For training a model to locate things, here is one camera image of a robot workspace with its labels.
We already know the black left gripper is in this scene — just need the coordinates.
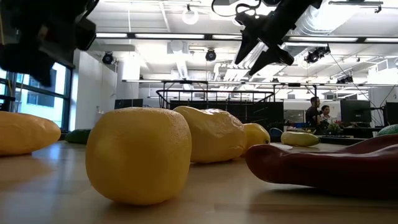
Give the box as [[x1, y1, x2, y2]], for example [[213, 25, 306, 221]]
[[0, 0, 100, 88]]

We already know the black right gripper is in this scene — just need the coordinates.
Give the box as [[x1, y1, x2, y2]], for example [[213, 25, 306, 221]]
[[234, 0, 324, 77]]

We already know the yellow-orange mango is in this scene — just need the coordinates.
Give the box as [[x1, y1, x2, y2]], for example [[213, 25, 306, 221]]
[[0, 111, 62, 156]]

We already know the yellow lemon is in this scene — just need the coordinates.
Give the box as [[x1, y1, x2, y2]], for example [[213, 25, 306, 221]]
[[242, 123, 271, 155]]

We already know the dark green cucumber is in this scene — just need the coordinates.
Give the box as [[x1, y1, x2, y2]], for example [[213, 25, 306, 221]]
[[64, 129, 92, 145]]

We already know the yellow bell pepper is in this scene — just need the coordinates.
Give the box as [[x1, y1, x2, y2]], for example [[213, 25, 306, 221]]
[[173, 105, 248, 164]]

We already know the yellow banana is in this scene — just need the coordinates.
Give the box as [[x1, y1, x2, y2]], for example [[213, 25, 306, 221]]
[[280, 131, 321, 147]]

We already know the long red pepper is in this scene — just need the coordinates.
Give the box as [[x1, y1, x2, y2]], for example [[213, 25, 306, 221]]
[[245, 133, 398, 200]]

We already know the round orange citrus fruit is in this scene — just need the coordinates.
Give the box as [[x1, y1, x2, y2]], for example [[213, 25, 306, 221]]
[[85, 107, 193, 206]]

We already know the light green round produce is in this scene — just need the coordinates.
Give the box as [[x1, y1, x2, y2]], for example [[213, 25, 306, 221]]
[[376, 124, 398, 137]]

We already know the large window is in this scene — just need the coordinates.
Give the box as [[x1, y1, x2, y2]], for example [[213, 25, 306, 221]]
[[0, 62, 73, 131]]

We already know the person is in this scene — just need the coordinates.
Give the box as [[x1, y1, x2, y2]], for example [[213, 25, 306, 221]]
[[320, 105, 333, 124], [305, 96, 322, 128]]

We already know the round white ceiling lamp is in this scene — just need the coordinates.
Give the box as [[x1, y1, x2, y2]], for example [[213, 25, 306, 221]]
[[182, 7, 200, 26]]

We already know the blue chair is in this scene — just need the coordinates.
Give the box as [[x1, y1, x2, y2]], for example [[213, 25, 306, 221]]
[[269, 127, 284, 143]]

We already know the long ceiling light strip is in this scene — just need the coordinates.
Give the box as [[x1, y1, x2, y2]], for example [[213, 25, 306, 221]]
[[95, 32, 398, 44], [122, 79, 398, 88]]

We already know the flower bouquet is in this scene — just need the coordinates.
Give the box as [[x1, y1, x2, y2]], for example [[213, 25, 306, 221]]
[[326, 120, 343, 135]]

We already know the black computer monitor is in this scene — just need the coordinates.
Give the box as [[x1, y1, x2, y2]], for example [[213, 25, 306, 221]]
[[384, 101, 398, 127], [114, 98, 144, 110], [340, 99, 373, 124]]

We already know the black wire basket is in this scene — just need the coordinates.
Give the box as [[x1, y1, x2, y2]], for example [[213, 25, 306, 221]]
[[155, 89, 276, 125]]

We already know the silver ventilation duct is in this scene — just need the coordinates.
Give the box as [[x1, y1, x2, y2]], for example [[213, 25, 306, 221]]
[[292, 0, 361, 37]]

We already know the black metal frame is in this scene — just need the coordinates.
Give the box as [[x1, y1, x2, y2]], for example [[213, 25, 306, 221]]
[[161, 80, 318, 103]]

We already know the black aluminium rig frame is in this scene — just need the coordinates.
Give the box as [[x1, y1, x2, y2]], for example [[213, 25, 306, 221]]
[[318, 135, 379, 146]]

